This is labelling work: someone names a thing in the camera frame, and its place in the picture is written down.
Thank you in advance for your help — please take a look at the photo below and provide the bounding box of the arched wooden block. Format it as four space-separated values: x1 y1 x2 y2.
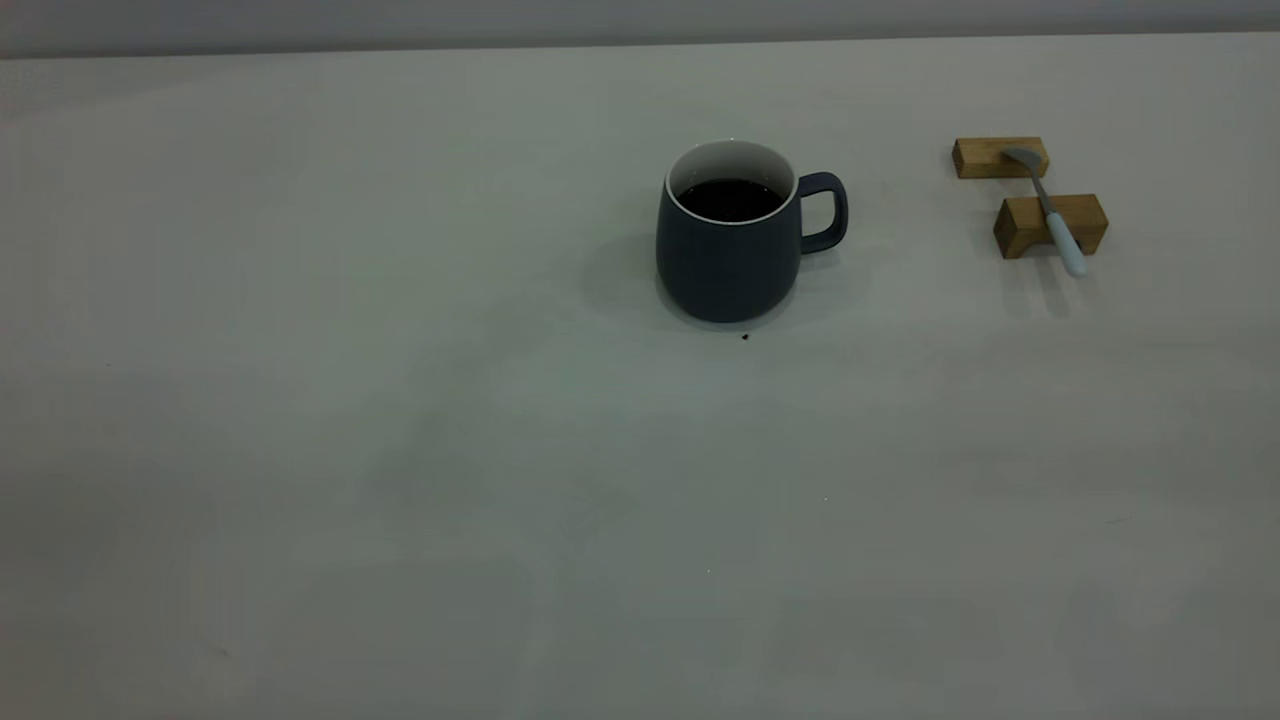
993 194 1109 260

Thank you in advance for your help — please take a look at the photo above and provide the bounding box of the flat rectangular wooden block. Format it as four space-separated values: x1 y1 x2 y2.
952 137 1050 180

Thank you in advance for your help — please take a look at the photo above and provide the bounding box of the dark grey ceramic mug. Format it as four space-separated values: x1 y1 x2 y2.
655 139 850 324

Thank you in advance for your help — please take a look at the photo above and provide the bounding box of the dark coffee liquid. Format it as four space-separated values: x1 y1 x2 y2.
677 178 786 223

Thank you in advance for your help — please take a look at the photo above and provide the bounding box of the spoon with pale blue handle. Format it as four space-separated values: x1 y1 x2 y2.
1003 147 1088 278

